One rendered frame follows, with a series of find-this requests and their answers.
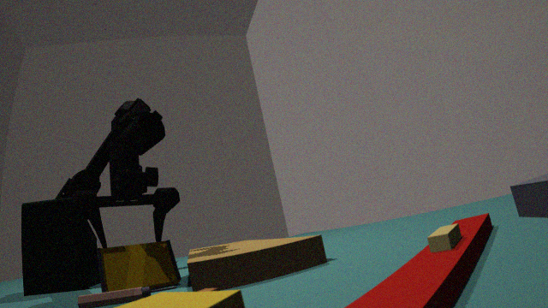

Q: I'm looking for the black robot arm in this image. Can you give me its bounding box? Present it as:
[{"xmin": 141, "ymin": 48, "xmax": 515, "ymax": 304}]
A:
[{"xmin": 55, "ymin": 98, "xmax": 165, "ymax": 199}]

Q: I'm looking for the tan panel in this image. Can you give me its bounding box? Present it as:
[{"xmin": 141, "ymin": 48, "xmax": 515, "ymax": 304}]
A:
[{"xmin": 187, "ymin": 234, "xmax": 327, "ymax": 292}]

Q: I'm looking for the long red flat bar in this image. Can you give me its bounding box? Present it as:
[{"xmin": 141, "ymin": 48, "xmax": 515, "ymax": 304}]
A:
[{"xmin": 344, "ymin": 213, "xmax": 492, "ymax": 308}]

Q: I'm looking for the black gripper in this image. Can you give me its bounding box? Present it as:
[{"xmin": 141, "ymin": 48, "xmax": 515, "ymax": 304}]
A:
[{"xmin": 73, "ymin": 158, "xmax": 180, "ymax": 248}]

